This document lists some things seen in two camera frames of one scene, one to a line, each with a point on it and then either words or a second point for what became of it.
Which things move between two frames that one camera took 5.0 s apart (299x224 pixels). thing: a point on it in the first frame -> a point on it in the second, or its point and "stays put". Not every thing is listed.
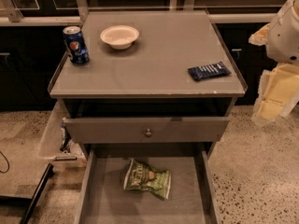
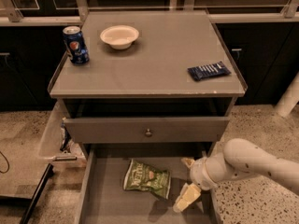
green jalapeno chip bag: [141, 175] stays put
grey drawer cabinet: [147, 77] stays put
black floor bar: [38, 193] stays put
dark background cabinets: [33, 19] stays put
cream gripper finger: [261, 36] -> [188, 161]
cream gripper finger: [278, 93] -> [189, 193]
